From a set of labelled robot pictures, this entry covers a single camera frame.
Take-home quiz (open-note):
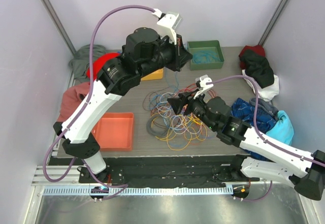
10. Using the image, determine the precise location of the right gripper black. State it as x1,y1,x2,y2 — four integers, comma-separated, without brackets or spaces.
168,88,217,131

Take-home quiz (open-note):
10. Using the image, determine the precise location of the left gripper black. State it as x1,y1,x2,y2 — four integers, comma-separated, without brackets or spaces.
138,32,193,79

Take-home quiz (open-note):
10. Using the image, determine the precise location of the white cable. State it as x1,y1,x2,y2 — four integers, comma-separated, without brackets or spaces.
154,104,199,136

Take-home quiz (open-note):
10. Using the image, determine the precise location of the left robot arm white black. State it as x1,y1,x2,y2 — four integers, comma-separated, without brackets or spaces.
53,27,192,183

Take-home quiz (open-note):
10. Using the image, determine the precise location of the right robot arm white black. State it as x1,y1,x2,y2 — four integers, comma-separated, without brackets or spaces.
168,92,324,201

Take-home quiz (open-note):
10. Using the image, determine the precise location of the green plastic bin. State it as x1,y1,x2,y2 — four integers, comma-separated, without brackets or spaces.
187,40,224,71

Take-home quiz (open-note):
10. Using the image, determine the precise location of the yellow plastic bin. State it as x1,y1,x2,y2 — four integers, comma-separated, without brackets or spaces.
141,69,164,81

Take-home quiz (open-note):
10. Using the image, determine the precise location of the orange plastic bin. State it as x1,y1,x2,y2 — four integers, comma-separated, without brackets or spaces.
91,112,135,151

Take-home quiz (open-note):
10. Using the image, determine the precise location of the black cloth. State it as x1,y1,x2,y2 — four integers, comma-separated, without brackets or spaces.
240,50,275,88

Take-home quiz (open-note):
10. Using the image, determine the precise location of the dark red cloth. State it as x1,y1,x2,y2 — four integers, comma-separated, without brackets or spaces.
239,45,266,58

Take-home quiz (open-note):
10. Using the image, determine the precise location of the blue striped cloth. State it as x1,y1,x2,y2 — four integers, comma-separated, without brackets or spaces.
231,98,276,134

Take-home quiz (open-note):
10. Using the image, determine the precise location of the grey blue cloth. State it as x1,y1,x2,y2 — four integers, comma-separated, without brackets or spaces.
257,99,279,120

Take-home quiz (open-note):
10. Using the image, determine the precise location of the white cloth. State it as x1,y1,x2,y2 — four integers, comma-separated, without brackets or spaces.
242,70,280,102

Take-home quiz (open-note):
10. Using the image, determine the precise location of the pink cloth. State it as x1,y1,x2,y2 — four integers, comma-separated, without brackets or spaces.
57,82,90,122

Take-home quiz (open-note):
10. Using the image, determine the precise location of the light blue cloth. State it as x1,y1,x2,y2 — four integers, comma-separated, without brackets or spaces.
266,110,295,146

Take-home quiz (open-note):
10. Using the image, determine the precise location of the red cable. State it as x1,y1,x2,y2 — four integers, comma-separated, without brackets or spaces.
172,82,216,103

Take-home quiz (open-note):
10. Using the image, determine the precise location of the grey coiled cable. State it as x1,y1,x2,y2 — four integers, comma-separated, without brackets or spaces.
146,114,173,138

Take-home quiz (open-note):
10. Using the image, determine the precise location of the brown cable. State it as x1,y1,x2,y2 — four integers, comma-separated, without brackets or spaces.
142,84,178,115

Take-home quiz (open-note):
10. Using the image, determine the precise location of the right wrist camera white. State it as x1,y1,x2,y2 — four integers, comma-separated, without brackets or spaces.
193,75,214,99

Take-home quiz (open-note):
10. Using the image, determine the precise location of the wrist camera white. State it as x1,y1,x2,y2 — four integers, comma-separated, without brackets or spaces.
193,75,214,99
152,9,182,44

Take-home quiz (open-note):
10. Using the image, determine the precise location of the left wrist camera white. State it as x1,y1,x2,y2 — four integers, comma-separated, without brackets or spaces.
152,9,182,44

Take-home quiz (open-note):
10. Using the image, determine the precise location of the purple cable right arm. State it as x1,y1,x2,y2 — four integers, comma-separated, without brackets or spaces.
207,75,325,202

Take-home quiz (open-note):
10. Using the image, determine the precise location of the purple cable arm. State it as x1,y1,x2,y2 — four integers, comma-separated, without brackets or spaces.
42,5,159,199
207,75,325,202

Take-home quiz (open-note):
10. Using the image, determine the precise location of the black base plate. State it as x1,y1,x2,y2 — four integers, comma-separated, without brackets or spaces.
48,154,254,188

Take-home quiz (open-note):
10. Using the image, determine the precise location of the slotted cable duct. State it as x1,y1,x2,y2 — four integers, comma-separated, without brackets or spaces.
43,185,233,196

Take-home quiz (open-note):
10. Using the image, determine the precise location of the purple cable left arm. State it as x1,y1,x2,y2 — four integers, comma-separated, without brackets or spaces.
42,5,159,199

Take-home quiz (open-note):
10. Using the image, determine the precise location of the right aluminium corner post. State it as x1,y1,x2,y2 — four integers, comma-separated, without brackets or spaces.
258,0,290,46

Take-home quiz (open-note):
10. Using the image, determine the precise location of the aluminium corner post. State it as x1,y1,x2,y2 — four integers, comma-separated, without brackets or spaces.
258,0,290,46
40,0,76,55

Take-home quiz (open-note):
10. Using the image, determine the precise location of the left aluminium corner post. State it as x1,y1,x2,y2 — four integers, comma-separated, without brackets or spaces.
40,0,76,55

